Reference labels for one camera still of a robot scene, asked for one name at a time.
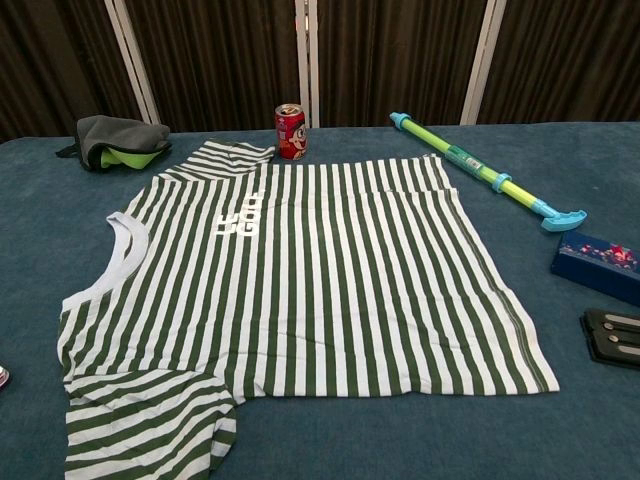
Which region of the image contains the black folding stand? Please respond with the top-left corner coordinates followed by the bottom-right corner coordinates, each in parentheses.
top-left (579, 308), bottom-right (640, 371)

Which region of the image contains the dark blue printed box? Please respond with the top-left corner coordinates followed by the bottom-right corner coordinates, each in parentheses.
top-left (550, 229), bottom-right (640, 307)

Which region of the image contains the grey cloth with green lining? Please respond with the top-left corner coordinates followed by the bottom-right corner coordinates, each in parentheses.
top-left (54, 114), bottom-right (174, 174)

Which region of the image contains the green white striped T-shirt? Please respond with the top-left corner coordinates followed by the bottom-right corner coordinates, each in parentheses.
top-left (55, 139), bottom-right (561, 480)

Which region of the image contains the teal yellow toy stick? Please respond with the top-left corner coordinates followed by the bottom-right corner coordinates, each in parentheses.
top-left (389, 111), bottom-right (589, 235)

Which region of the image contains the white framed dark partition panel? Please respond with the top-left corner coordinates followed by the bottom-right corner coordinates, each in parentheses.
top-left (0, 0), bottom-right (154, 144)
top-left (308, 0), bottom-right (501, 130)
top-left (467, 0), bottom-right (640, 126)
top-left (113, 0), bottom-right (311, 135)

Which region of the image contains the red soda can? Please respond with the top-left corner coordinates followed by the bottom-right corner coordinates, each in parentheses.
top-left (273, 103), bottom-right (309, 161)

